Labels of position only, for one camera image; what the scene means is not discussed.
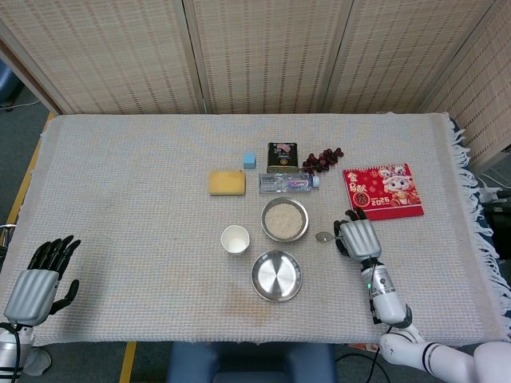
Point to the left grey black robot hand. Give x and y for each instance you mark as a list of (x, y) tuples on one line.
[(32, 295)]

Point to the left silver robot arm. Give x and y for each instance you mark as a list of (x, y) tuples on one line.
[(10, 351)]

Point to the metal spoon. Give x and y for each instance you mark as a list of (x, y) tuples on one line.
[(322, 237)]

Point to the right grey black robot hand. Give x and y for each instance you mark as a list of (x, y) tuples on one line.
[(361, 239)]

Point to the black device box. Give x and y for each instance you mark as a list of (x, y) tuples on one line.
[(497, 215)]

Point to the stainless steel plate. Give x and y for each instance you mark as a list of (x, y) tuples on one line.
[(276, 276)]

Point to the white paper cup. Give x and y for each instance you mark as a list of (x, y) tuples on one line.
[(235, 241)]

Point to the dark tin can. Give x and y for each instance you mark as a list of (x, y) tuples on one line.
[(283, 157)]

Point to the bamboo folding screen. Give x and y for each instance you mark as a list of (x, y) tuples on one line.
[(259, 52)]

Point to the white woven tablecloth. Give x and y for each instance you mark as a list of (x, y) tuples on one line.
[(139, 219)]

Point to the blue cube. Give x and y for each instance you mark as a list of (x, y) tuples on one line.
[(249, 160)]

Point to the clear plastic water bottle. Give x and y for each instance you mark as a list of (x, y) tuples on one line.
[(279, 183)]

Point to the stainless steel bowl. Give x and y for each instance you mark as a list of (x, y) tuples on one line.
[(305, 223)]

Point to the red grape bunch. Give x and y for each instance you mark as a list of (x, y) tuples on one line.
[(321, 159)]

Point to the red desk calendar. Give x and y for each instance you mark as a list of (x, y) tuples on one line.
[(383, 191)]

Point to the yellow green sponge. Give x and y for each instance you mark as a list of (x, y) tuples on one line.
[(226, 183)]

